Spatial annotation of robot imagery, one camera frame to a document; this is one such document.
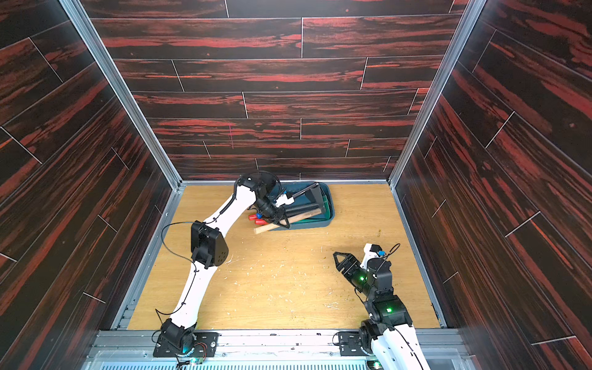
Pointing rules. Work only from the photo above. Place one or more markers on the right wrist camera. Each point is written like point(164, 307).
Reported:
point(371, 251)

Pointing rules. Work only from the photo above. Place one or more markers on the wooden handle hammer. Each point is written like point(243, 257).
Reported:
point(270, 227)

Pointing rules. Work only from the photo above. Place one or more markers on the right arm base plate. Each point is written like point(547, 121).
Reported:
point(358, 343)

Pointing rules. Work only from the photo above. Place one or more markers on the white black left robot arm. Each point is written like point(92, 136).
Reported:
point(209, 250)

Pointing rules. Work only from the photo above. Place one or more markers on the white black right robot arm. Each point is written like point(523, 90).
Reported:
point(388, 333)

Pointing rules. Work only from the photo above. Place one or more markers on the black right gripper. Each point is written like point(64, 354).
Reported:
point(350, 267)

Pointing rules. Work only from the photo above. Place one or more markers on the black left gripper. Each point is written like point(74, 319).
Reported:
point(278, 216)

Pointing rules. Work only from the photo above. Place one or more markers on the teal plastic storage box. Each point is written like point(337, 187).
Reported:
point(326, 191)

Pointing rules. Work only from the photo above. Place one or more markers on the chrome hoe blue grip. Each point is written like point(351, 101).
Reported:
point(300, 200)

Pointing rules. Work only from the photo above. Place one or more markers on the green handle red tip hoe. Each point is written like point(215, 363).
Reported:
point(312, 220)

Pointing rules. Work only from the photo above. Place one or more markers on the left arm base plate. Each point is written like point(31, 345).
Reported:
point(199, 345)

